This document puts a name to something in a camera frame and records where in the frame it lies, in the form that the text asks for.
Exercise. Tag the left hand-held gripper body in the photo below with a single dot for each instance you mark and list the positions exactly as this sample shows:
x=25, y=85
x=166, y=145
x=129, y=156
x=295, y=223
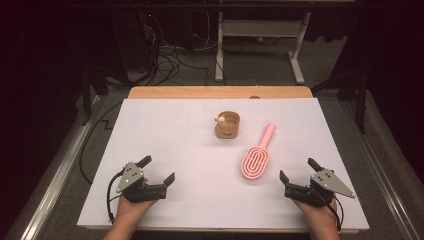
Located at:
x=140, y=191

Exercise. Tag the pink hairbrush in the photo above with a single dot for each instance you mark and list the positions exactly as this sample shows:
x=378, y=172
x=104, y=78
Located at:
x=255, y=163

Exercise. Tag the black computer case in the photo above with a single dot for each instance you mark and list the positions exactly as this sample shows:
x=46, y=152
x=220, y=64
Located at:
x=133, y=43

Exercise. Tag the black metal stand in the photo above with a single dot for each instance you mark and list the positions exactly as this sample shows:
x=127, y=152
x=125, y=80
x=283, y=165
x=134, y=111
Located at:
x=88, y=93
x=360, y=100

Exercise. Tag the aluminium floor rail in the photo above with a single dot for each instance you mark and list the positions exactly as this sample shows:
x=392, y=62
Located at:
x=56, y=176
x=383, y=173

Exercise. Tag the white board sheet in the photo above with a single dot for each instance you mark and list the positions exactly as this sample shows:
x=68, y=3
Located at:
x=200, y=186

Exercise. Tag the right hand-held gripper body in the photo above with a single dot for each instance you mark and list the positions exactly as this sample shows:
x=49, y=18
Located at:
x=316, y=191

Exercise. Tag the white metal desk frame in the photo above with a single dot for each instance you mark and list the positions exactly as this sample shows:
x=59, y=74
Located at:
x=260, y=28

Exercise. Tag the wooden table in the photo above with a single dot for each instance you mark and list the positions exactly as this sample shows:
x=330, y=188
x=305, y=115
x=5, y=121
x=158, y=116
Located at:
x=216, y=92

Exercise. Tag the person's left hand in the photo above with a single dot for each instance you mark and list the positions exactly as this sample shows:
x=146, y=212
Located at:
x=131, y=210

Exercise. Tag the person's right hand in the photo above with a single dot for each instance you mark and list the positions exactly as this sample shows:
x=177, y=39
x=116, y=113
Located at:
x=320, y=215

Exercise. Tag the small green ball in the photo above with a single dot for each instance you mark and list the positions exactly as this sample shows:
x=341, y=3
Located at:
x=259, y=39

